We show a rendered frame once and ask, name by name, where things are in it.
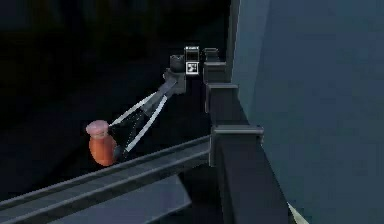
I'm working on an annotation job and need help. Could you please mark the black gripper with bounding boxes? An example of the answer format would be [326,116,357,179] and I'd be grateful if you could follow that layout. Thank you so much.
[109,54,188,162]

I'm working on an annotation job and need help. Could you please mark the orange bottle with pink cap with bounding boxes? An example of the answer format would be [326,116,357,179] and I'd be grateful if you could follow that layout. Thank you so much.
[85,119,118,167]

